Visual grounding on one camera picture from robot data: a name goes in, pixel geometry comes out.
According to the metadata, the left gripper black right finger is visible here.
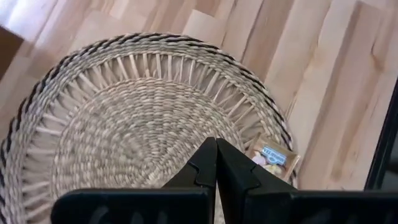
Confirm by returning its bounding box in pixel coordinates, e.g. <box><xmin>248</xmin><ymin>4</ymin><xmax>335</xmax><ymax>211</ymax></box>
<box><xmin>216</xmin><ymin>138</ymin><xmax>398</xmax><ymax>224</ymax></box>

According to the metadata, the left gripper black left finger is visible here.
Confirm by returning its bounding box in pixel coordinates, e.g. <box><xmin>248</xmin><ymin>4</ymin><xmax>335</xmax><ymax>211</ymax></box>
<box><xmin>51</xmin><ymin>137</ymin><xmax>217</xmax><ymax>224</ymax></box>

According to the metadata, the round woven straw tray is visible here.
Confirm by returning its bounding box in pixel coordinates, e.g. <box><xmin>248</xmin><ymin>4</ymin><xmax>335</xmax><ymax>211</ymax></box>
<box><xmin>0</xmin><ymin>32</ymin><xmax>299</xmax><ymax>224</ymax></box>

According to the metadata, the tan vanilla tea bag packet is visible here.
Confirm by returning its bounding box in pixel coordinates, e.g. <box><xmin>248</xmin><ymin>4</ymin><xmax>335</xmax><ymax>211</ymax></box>
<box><xmin>245</xmin><ymin>135</ymin><xmax>302</xmax><ymax>183</ymax></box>

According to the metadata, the black metal table frame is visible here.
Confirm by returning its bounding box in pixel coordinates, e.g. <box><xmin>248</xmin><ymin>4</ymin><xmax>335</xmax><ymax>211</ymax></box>
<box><xmin>364</xmin><ymin>77</ymin><xmax>398</xmax><ymax>191</ymax></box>

